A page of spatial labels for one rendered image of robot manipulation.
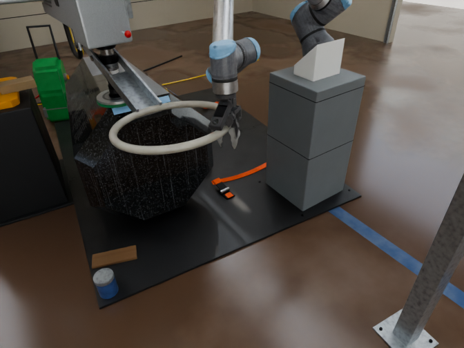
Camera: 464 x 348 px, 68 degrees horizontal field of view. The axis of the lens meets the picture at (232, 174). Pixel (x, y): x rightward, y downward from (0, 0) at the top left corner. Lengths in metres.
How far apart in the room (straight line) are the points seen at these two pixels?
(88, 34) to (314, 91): 1.13
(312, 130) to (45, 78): 2.73
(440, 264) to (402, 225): 0.98
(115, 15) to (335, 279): 1.72
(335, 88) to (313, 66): 0.17
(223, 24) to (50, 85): 2.64
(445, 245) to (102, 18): 1.67
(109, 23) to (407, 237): 2.02
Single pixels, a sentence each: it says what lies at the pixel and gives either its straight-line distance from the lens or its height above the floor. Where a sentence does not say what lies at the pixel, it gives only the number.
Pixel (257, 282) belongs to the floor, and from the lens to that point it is 1.94.
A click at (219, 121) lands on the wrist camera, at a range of 1.18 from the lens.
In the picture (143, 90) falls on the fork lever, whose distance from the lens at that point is 1.72.
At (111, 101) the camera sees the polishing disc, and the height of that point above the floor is 0.85.
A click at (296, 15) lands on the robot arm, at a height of 1.16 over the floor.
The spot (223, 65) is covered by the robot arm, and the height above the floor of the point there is 1.19.
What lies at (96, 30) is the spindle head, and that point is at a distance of 1.77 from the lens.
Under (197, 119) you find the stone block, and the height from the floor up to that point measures 0.64.
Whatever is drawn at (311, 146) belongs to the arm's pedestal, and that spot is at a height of 0.51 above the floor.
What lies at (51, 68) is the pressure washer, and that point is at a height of 0.51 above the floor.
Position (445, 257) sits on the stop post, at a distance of 1.46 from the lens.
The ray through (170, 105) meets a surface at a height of 0.92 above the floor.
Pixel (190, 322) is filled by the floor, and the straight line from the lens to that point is 1.83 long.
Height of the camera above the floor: 1.55
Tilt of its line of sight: 35 degrees down
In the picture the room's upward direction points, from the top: 2 degrees counter-clockwise
